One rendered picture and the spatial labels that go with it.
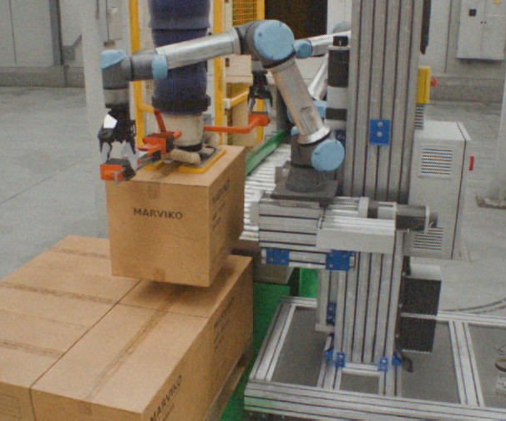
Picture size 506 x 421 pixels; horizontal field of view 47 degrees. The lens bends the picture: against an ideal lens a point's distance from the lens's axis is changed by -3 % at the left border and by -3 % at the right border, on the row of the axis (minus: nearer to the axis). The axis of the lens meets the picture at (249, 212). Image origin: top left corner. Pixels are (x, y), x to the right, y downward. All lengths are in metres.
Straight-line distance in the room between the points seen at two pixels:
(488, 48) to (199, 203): 9.50
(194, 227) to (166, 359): 0.48
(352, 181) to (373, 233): 0.34
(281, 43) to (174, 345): 1.09
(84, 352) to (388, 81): 1.45
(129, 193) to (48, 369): 0.68
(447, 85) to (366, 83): 9.18
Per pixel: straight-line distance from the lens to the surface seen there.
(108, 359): 2.14
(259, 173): 4.18
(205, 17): 2.34
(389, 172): 2.33
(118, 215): 2.29
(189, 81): 2.30
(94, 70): 3.80
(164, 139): 2.15
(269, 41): 1.87
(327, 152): 1.99
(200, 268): 2.25
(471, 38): 11.25
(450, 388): 2.64
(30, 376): 2.12
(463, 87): 11.45
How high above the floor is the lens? 1.70
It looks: 20 degrees down
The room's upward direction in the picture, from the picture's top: straight up
